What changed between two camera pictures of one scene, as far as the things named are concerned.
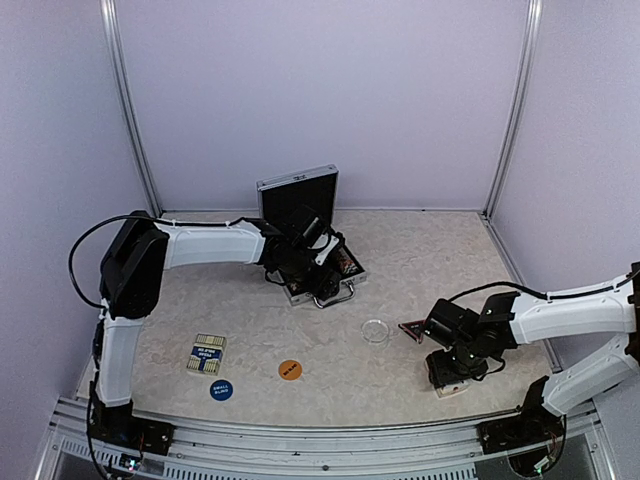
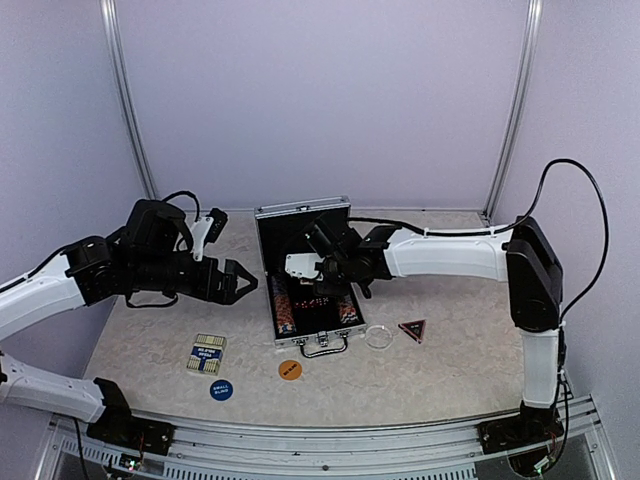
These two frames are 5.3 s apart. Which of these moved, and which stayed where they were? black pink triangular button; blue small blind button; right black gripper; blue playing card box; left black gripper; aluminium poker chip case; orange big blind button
Moved: aluminium poker chip case; left black gripper; right black gripper
Stayed: blue small blind button; blue playing card box; orange big blind button; black pink triangular button
